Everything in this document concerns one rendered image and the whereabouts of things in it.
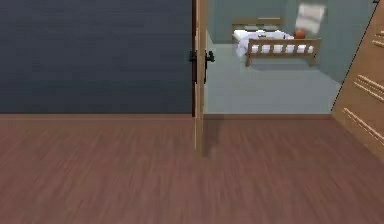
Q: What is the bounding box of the light wooden room door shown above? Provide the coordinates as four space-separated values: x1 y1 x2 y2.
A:
194 0 208 159

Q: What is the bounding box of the olive green pillow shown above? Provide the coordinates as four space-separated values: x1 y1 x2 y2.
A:
243 24 280 32

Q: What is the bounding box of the wooden bed with white bedding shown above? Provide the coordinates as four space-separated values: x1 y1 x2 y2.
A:
231 17 322 68

